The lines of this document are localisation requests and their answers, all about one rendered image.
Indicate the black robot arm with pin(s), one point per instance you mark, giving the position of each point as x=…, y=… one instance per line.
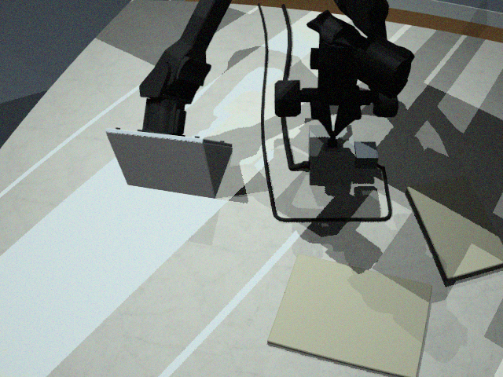
x=182, y=68

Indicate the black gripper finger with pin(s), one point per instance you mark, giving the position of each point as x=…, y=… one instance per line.
x=325, y=120
x=344, y=118

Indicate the black cable with plug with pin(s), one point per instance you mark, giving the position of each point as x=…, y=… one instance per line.
x=366, y=157

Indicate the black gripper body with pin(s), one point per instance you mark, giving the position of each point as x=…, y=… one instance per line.
x=333, y=89

